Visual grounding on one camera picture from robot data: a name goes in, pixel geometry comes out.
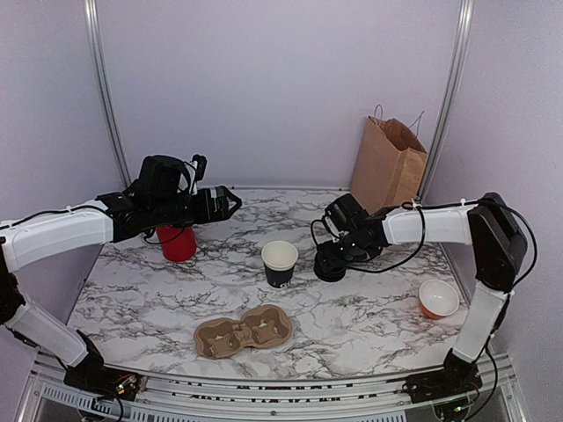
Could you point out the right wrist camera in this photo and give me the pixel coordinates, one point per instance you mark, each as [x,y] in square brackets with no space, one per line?
[346,214]

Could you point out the brown paper bag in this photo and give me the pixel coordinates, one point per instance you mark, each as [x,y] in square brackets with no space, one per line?
[389,166]

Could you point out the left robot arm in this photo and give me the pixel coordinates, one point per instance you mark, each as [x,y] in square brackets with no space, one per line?
[49,236]

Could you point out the aluminium frame post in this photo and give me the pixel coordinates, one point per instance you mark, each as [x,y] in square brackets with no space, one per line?
[453,82]
[99,64]

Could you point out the front aluminium rail base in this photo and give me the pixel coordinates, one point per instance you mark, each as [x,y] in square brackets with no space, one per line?
[166,397]

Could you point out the orange white bowl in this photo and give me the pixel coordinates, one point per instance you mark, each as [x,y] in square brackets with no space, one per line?
[438,299]

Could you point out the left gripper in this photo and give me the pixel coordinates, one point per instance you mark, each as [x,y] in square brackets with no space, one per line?
[207,213]

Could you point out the black plastic cup lid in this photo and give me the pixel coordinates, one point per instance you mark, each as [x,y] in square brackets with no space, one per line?
[327,271]

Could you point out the cardboard cup carrier tray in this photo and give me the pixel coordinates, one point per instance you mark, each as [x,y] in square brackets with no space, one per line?
[264,327]

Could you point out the left aluminium frame post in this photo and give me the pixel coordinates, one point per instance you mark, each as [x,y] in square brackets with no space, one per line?
[99,64]

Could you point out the black paper coffee cup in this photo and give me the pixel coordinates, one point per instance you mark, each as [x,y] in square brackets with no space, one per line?
[279,260]

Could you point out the red cylindrical holder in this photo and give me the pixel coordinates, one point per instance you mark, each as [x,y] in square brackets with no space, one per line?
[178,245]

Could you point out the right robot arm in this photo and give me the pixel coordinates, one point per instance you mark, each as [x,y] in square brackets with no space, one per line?
[498,235]

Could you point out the right aluminium frame post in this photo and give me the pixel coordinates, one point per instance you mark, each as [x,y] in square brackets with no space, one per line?
[453,82]

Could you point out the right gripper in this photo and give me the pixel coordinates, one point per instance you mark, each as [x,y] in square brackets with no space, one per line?
[326,246]

